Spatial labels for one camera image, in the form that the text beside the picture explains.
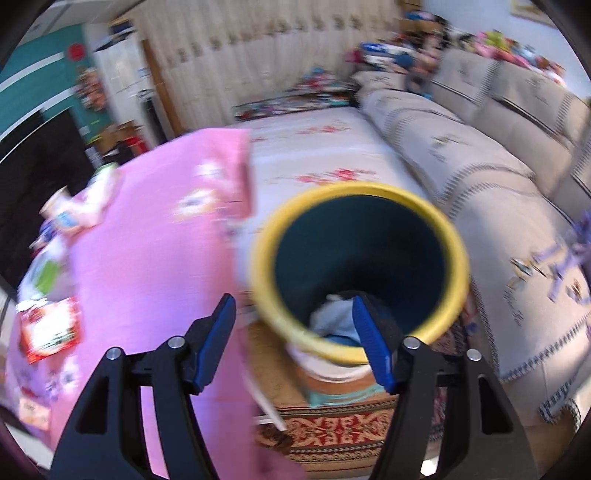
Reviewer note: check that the large black television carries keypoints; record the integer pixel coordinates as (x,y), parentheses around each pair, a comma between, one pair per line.
(48,159)

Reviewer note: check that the white yogurt tub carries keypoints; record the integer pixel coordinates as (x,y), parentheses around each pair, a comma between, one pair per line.
(65,213)

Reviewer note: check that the white bottle green base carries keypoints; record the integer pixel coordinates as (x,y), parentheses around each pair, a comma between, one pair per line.
(91,203)

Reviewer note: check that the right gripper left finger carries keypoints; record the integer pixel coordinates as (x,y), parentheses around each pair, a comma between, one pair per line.
(104,436)

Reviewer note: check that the beige sofa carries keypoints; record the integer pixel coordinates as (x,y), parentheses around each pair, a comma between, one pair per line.
(504,152)

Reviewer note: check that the pile of plush toys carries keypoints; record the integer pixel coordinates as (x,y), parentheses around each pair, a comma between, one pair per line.
(415,51)

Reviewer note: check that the pink floral tablecloth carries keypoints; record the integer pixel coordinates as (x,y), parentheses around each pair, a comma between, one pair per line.
(161,258)

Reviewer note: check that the artificial flower wall decoration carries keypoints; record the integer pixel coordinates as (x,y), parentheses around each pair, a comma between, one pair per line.
(89,89)

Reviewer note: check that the yellow rim trash bin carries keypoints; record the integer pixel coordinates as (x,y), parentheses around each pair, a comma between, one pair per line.
(356,239)

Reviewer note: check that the white floral bed cover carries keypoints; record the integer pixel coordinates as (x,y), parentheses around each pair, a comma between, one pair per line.
(292,153)

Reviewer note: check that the purple bag with ribbons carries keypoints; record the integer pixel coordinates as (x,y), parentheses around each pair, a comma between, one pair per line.
(569,250)

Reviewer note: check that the beige patterned curtain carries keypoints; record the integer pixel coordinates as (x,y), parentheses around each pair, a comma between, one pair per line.
(215,55)

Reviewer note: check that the red patterned rug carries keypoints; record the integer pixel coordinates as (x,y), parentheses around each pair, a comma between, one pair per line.
(326,440)

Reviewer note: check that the red snack wrapper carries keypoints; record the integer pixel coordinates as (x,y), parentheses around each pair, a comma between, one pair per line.
(48,328)

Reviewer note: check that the low shelf with clutter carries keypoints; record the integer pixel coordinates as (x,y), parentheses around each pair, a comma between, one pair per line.
(318,89)

